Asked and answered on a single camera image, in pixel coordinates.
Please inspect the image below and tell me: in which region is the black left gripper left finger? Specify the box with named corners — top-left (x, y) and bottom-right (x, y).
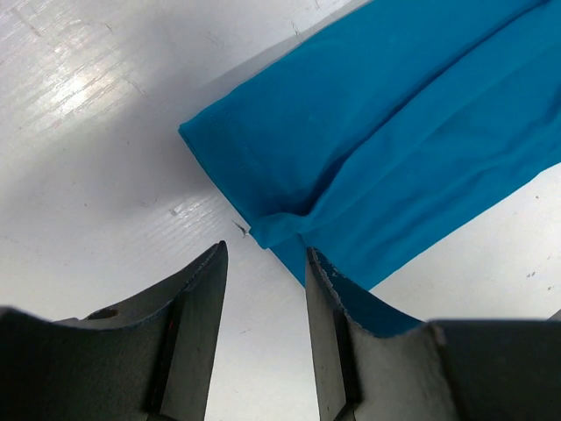
top-left (1, 242), bottom-right (228, 420)

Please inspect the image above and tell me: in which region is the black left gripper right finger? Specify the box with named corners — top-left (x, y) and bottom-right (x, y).
top-left (305, 248), bottom-right (560, 420)

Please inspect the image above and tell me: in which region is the blue t shirt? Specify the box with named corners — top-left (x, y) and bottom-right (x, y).
top-left (178, 0), bottom-right (561, 291)

